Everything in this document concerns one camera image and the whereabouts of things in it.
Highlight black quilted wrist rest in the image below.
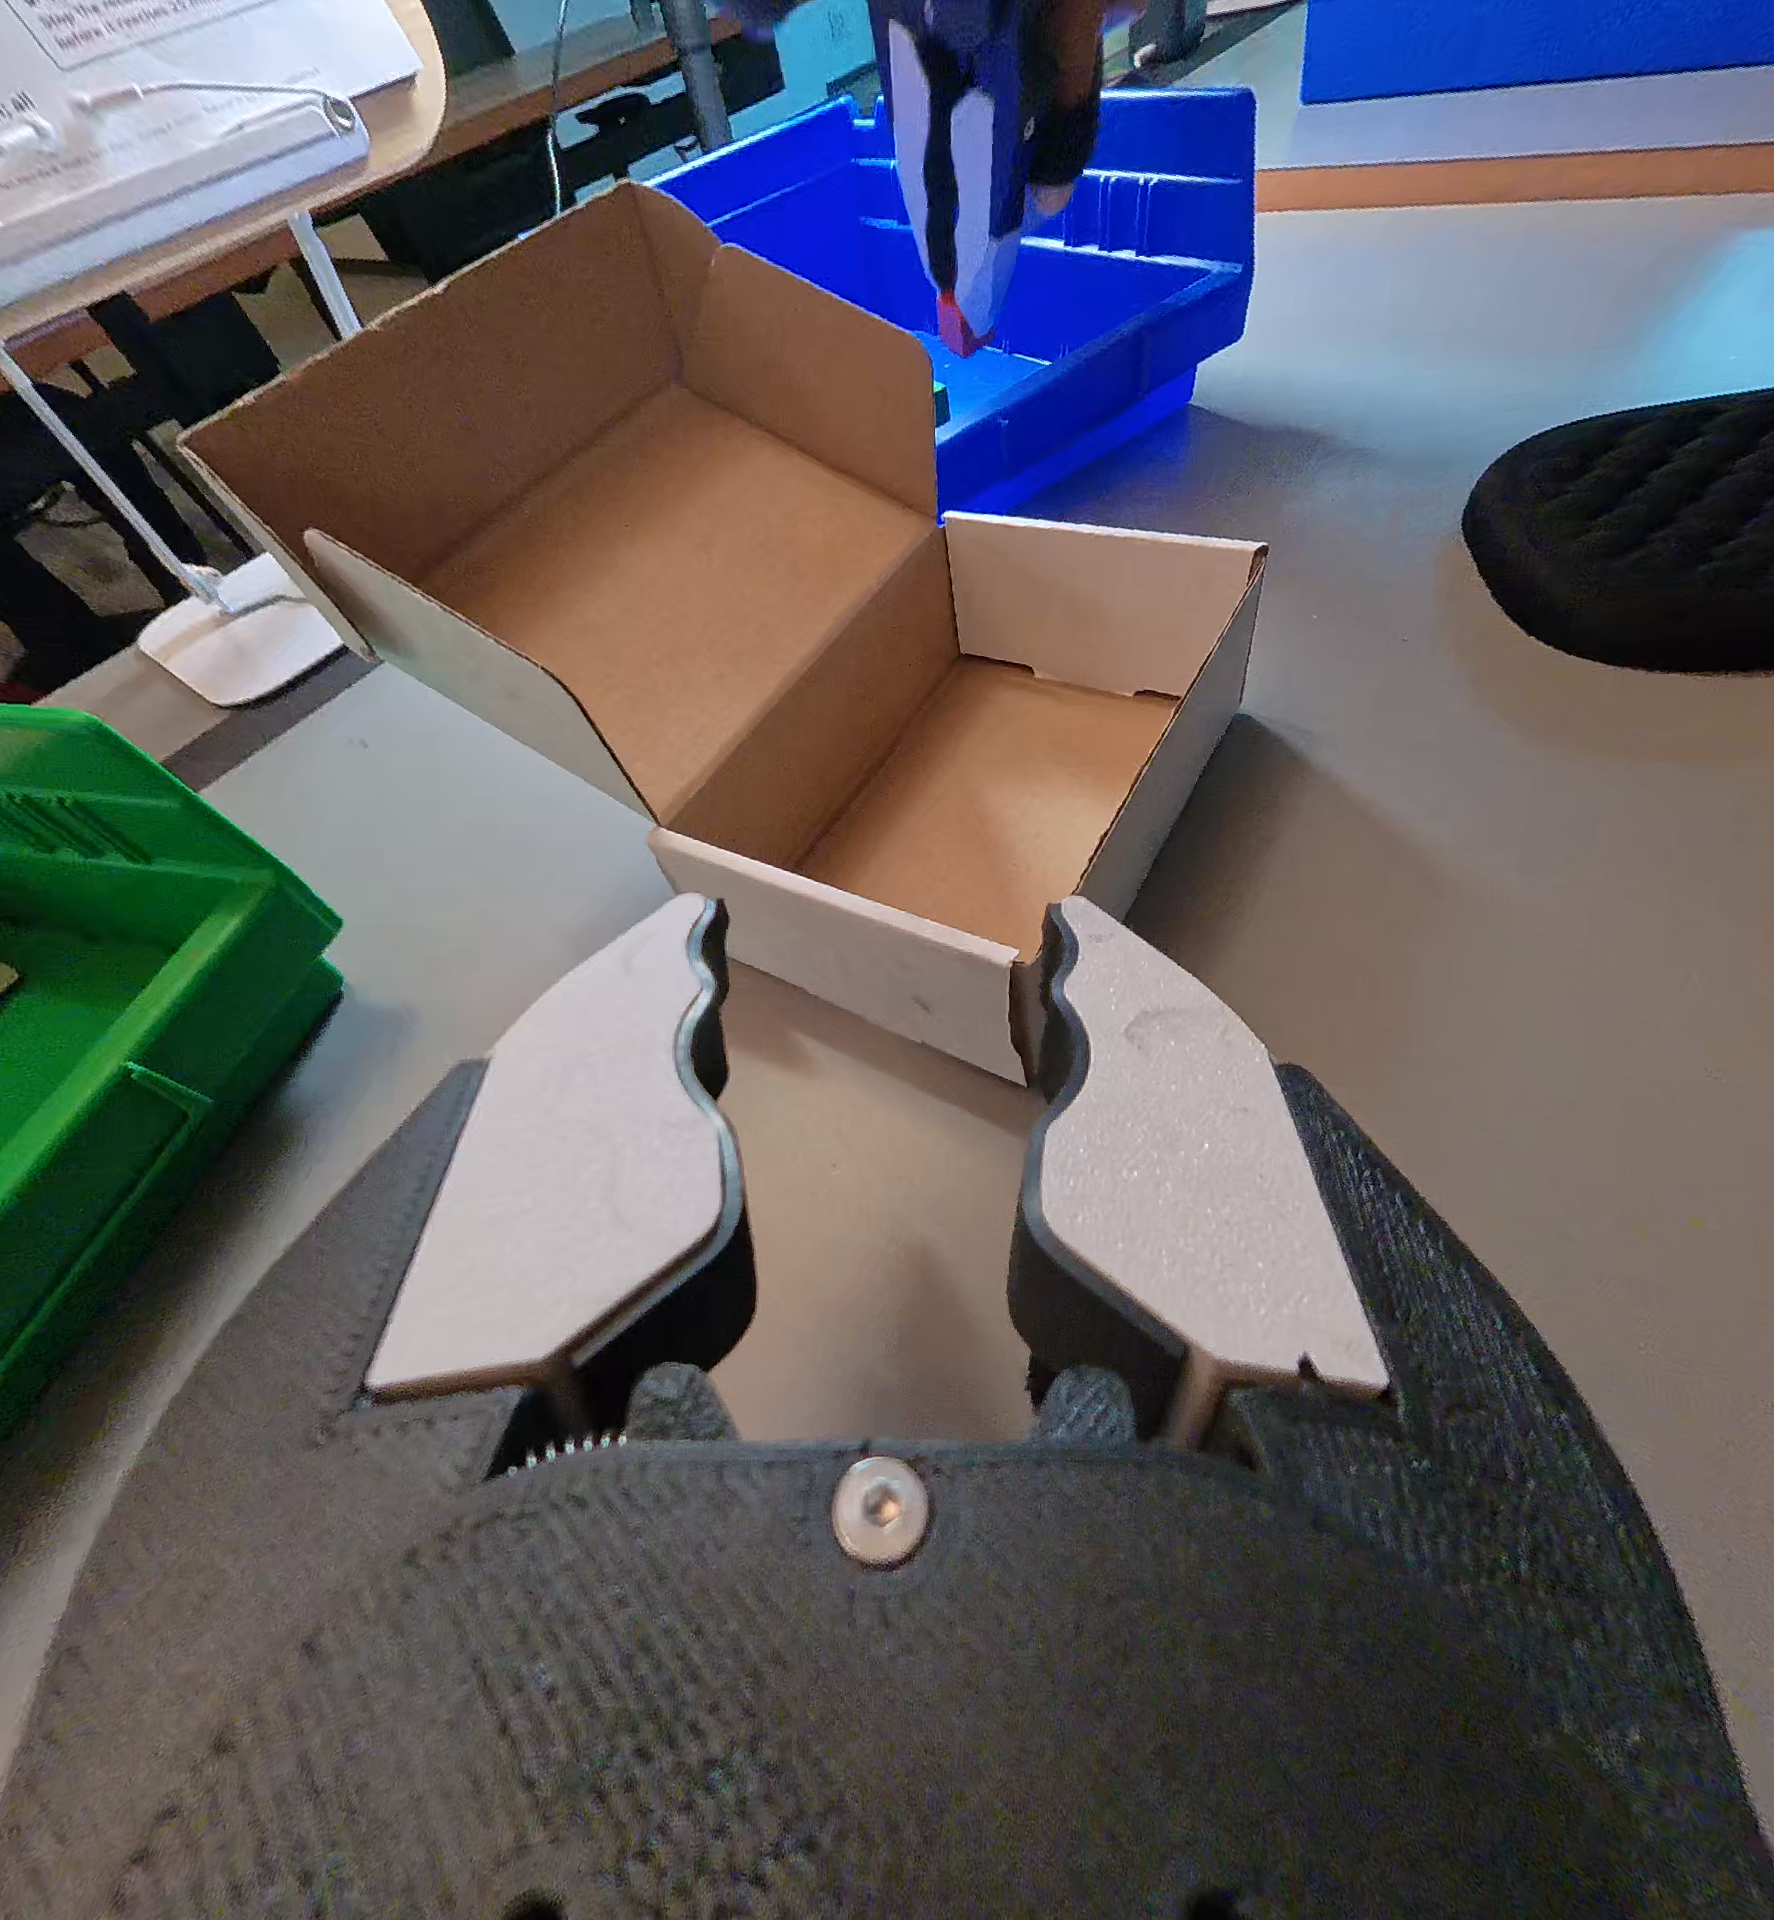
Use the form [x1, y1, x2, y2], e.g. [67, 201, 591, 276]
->
[1461, 378, 1774, 675]

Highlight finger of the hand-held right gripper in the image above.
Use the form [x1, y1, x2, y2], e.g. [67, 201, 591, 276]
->
[888, 22, 966, 302]
[954, 89, 1034, 343]

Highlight document stand with white base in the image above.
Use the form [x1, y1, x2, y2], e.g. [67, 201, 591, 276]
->
[0, 0, 445, 708]

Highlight wood edged table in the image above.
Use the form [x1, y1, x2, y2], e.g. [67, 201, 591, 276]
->
[1255, 60, 1774, 213]

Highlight grey pole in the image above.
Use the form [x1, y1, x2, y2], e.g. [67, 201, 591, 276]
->
[663, 0, 785, 151]

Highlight blue plastic bin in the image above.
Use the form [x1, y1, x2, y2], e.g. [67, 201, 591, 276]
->
[1300, 0, 1774, 107]
[647, 88, 1259, 519]

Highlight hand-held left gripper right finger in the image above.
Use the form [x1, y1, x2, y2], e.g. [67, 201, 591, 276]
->
[1010, 897, 1391, 1452]

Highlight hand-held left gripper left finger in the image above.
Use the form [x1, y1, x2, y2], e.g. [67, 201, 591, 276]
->
[362, 894, 758, 1408]

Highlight printed instruction sheet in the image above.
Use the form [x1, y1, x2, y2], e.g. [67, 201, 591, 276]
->
[0, 0, 423, 302]

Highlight green plastic bin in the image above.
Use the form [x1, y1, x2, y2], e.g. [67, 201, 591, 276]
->
[0, 701, 346, 1531]

